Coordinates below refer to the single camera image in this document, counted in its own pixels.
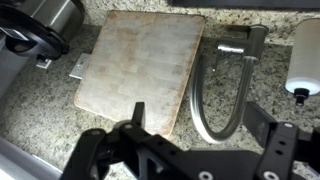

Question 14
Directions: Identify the curved metal tap faucet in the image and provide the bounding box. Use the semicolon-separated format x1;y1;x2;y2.
188;23;270;145

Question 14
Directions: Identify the white soap bottle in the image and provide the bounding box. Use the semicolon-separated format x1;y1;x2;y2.
285;18;320;106

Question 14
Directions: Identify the stainless steel sink basin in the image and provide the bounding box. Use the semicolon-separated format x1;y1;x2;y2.
0;137;62;180

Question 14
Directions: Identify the wooden cutting board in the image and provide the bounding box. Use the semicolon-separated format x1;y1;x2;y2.
74;11;205;137

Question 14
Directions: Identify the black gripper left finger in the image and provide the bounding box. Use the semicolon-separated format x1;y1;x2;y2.
132;102;145;128

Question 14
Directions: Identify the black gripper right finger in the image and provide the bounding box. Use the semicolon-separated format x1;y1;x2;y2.
243;101;277;148

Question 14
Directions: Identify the white wall outlet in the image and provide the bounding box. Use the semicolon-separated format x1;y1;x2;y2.
69;53;90;79

